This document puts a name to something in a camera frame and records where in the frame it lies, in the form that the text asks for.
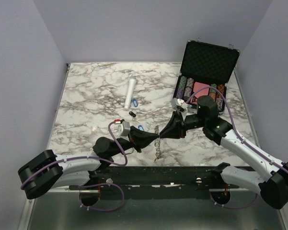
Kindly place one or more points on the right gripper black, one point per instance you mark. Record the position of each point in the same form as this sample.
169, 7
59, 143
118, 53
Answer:
173, 130

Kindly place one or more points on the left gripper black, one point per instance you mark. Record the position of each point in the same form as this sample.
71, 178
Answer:
140, 139

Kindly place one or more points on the metal keyring disc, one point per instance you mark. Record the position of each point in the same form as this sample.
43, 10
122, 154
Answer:
157, 144

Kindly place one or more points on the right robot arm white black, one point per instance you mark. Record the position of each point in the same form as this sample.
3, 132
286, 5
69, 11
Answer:
269, 177

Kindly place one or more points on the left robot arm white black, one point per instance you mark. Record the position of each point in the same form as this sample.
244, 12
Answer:
49, 170

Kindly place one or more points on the blue tag key front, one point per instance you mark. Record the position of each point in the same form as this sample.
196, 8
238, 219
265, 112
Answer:
140, 127

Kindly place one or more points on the black glossy tag key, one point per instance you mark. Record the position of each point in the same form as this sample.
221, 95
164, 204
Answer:
133, 115

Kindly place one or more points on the purple green chip stack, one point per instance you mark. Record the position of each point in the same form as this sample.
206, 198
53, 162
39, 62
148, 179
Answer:
181, 87

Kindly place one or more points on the purple grey chip stack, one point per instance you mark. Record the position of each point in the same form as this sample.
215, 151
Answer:
188, 88

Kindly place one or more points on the blue tag key by microphone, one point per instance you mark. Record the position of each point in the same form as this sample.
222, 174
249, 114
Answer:
134, 102

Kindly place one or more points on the orange black chip stack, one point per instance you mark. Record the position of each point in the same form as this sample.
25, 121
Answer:
219, 99

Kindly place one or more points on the white microphone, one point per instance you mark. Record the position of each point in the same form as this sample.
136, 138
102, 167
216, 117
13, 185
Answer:
131, 85

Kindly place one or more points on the black poker chip case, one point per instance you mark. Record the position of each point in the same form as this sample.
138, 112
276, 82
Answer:
207, 64

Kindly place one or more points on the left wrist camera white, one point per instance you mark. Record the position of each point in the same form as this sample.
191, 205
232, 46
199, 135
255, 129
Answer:
123, 129

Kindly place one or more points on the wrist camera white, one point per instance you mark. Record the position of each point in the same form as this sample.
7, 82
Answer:
179, 105
123, 129

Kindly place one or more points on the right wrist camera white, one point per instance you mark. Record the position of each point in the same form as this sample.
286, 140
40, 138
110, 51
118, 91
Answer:
179, 105

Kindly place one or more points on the black mounting rail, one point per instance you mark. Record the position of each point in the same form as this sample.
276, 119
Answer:
138, 182

